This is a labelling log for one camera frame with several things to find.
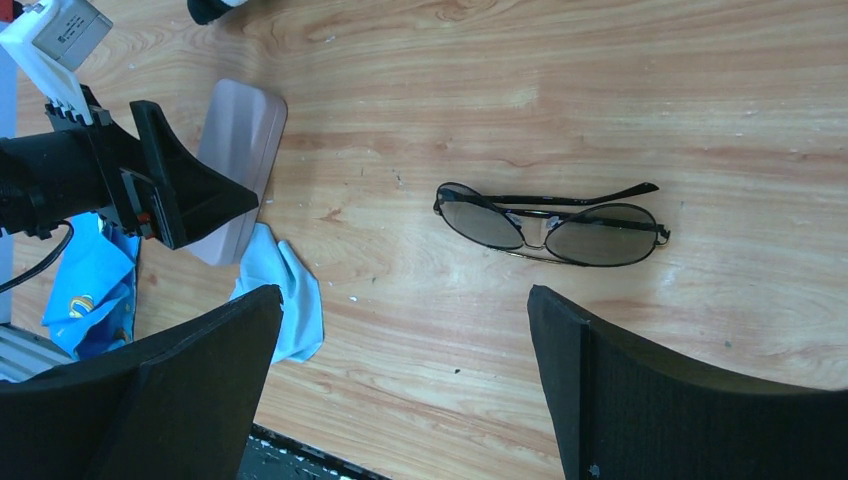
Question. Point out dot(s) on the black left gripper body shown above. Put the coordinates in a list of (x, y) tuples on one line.
[(117, 161)]

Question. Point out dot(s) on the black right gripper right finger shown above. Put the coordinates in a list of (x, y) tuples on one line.
[(625, 407)]

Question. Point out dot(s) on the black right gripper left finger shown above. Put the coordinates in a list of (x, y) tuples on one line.
[(178, 404)]

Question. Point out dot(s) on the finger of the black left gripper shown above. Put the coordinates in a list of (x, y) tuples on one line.
[(189, 200)]

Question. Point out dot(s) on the pink glasses case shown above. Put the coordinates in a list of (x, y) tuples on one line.
[(240, 139)]

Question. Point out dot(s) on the light blue cleaning cloth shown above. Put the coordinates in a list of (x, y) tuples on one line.
[(267, 261)]

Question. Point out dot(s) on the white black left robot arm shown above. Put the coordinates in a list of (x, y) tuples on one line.
[(148, 186)]

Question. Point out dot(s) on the dark aviator sunglasses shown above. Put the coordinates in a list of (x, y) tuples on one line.
[(602, 232)]

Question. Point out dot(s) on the blue patterned pouch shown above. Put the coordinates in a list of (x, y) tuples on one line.
[(92, 306)]

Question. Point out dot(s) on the black white checkered pillow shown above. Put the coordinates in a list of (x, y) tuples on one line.
[(204, 12)]

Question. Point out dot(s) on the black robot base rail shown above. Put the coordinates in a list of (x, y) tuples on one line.
[(271, 455)]

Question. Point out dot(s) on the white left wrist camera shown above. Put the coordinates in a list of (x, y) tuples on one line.
[(49, 41)]

